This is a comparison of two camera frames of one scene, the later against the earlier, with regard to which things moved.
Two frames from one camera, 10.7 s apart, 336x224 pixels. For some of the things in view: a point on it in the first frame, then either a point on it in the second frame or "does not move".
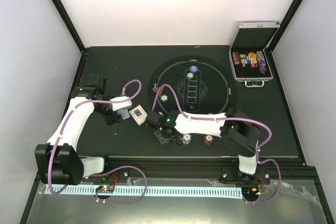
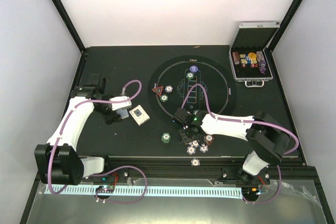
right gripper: (161, 140) -> (185, 139)
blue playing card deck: (124, 113) does not move
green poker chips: (189, 75) does not move
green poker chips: (164, 97) does not move
